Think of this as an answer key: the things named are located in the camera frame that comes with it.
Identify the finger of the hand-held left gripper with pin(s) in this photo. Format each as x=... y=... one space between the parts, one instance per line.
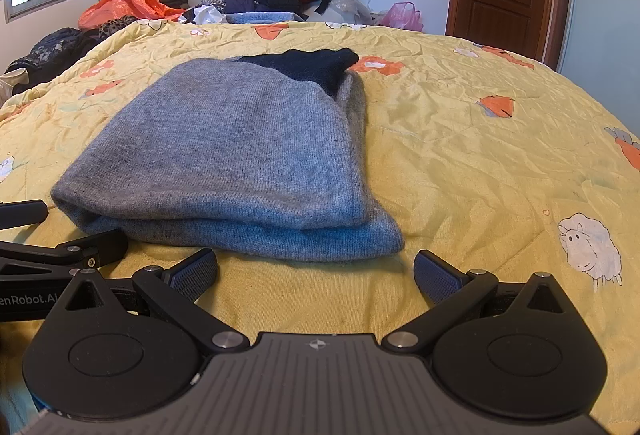
x=22 y=213
x=100 y=246

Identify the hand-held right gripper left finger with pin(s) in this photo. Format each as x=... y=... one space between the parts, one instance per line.
x=195 y=274

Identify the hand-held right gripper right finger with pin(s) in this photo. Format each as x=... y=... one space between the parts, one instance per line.
x=440 y=277

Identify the grey sweater with navy sleeves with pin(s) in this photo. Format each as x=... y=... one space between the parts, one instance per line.
x=235 y=150

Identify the yellow printed blanket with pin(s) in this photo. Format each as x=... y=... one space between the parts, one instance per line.
x=500 y=165

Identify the dark patterned jacket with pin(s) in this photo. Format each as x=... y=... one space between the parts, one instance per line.
x=55 y=55

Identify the leopard print cloth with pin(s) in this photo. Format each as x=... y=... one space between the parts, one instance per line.
x=117 y=27

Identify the orange plastic bag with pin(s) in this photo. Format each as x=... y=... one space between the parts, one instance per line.
x=125 y=10

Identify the white crumpled plastic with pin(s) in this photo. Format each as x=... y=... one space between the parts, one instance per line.
x=207 y=15

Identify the dark brown cloth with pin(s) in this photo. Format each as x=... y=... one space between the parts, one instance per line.
x=175 y=0

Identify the pink plastic bag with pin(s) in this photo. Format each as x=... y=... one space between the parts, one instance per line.
x=402 y=17

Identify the light blue folded cloth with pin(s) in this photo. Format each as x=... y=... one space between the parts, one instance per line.
x=265 y=18

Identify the clear plastic bag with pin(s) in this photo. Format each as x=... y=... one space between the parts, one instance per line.
x=350 y=7

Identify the white floral wardrobe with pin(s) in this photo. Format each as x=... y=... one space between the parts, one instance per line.
x=607 y=15

